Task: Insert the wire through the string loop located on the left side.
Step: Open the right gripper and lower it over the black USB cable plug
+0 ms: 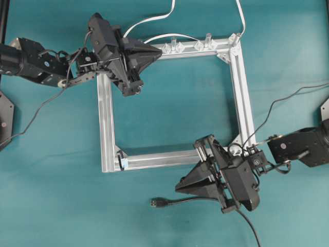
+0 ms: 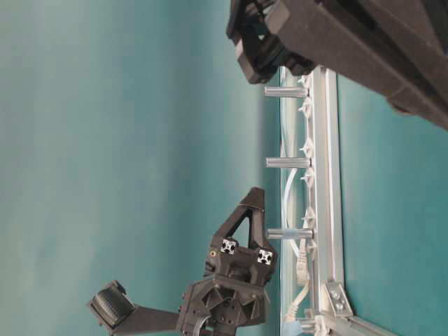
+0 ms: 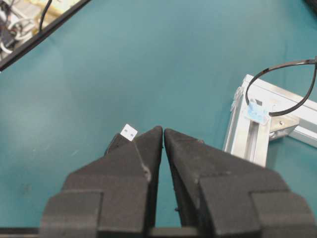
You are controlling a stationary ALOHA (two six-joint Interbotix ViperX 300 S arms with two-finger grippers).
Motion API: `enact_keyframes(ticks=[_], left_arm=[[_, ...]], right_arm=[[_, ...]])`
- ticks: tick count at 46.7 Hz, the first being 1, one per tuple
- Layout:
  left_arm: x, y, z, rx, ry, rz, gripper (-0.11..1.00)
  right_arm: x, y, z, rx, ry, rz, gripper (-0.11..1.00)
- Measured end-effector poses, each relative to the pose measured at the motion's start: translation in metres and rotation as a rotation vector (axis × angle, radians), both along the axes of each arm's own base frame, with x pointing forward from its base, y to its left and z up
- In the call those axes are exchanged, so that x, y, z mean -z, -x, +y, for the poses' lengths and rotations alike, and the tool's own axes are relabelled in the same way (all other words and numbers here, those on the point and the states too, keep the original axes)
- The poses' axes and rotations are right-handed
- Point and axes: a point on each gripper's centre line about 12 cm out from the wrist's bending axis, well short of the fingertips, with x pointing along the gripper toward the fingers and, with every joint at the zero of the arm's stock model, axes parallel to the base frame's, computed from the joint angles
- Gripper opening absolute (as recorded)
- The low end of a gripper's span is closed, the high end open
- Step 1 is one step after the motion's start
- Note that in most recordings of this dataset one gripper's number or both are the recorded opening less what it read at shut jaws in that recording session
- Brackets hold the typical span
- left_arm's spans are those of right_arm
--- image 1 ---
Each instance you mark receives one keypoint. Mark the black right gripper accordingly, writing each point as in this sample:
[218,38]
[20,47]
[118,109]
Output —
[219,175]

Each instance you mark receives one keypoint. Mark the clear cable clip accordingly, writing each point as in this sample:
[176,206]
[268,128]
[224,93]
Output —
[173,47]
[208,44]

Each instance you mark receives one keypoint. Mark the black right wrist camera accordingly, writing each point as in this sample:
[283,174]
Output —
[241,183]

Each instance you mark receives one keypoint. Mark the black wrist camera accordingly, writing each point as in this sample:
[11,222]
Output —
[103,38]
[241,183]

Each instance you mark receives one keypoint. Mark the grey right base plate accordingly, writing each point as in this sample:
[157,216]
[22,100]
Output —
[324,109]

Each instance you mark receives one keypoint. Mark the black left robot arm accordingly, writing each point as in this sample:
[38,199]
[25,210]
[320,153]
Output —
[30,60]

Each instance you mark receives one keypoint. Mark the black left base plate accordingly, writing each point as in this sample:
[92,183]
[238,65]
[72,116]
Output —
[7,113]

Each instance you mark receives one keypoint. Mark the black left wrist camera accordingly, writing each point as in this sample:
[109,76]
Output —
[103,38]

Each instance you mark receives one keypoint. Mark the black vertical frame post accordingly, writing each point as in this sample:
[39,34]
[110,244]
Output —
[4,9]

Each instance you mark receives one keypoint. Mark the black zip tie loop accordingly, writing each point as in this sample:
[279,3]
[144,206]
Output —
[120,157]

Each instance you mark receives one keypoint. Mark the aluminium extrusion frame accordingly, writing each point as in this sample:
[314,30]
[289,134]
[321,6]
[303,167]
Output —
[229,50]

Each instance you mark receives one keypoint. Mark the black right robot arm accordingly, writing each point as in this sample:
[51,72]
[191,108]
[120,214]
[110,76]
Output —
[308,145]

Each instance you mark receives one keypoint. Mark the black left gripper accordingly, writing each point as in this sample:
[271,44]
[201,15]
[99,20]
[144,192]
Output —
[120,56]

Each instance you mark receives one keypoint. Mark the blue tape mount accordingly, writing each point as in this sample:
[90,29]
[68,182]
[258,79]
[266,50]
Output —
[124,163]

